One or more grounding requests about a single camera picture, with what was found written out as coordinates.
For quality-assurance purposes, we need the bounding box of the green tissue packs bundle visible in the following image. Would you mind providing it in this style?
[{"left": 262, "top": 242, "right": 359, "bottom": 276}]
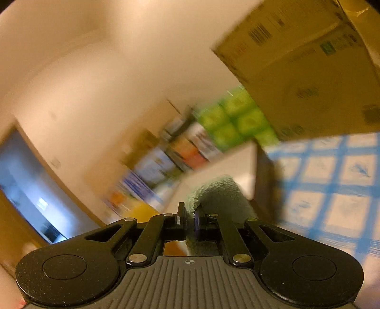
[{"left": 194, "top": 86, "right": 280, "bottom": 154}]

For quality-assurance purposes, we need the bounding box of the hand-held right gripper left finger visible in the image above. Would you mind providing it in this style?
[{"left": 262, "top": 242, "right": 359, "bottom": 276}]
[{"left": 85, "top": 202, "right": 188, "bottom": 266}]

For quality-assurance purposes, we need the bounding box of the large cardboard box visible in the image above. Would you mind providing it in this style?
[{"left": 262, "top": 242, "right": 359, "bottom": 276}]
[{"left": 211, "top": 0, "right": 380, "bottom": 142}]

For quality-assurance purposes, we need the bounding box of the dark brown storage box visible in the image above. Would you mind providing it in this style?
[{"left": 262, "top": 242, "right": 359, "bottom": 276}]
[{"left": 177, "top": 140, "right": 286, "bottom": 224}]

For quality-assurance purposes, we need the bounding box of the red printed box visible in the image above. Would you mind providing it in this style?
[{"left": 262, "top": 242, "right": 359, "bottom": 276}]
[{"left": 174, "top": 145, "right": 209, "bottom": 172}]

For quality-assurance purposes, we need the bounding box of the grey-green soft towel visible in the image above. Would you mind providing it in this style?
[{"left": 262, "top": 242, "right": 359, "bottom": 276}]
[{"left": 186, "top": 175, "right": 258, "bottom": 256}]

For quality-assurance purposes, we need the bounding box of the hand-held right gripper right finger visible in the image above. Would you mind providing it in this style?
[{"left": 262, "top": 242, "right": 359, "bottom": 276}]
[{"left": 194, "top": 209, "right": 295, "bottom": 266}]

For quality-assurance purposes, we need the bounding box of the blue checked tablecloth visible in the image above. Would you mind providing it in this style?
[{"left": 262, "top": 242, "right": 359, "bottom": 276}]
[{"left": 263, "top": 132, "right": 380, "bottom": 293}]

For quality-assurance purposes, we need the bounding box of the illustrated picture box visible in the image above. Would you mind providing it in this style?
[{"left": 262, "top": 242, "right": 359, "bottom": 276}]
[{"left": 117, "top": 147, "right": 182, "bottom": 209}]

